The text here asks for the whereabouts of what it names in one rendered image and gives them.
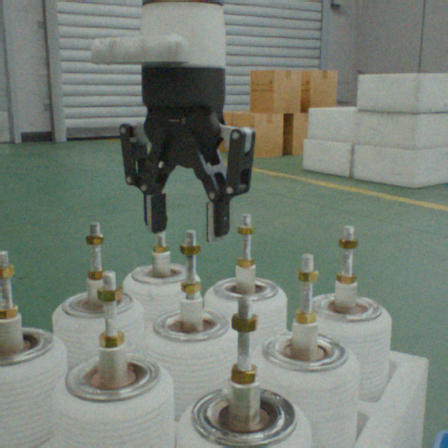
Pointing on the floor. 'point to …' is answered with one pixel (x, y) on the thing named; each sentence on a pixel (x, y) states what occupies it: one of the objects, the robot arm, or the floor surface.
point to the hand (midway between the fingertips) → (185, 223)
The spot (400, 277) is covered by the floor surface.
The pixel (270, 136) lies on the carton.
